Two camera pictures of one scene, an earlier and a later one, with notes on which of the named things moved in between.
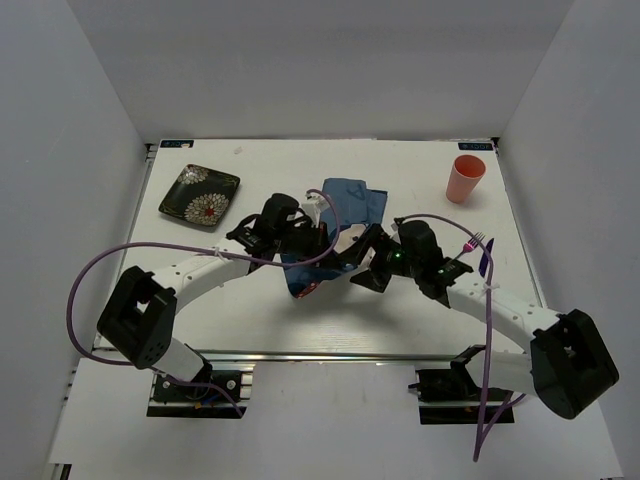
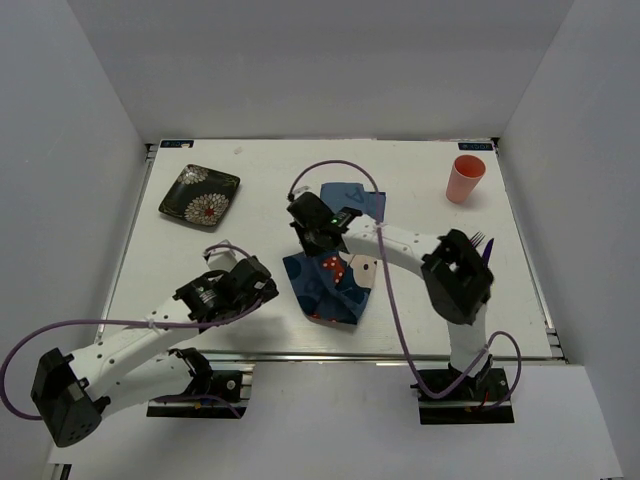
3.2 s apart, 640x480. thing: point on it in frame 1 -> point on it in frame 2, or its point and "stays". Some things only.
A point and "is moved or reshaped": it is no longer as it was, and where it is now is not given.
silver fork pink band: (472, 243) stays
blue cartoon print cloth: (345, 201) is moved or reshaped
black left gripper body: (303, 242) -> (268, 291)
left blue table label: (176, 143) stays
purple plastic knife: (485, 258) stays
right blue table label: (475, 146) stays
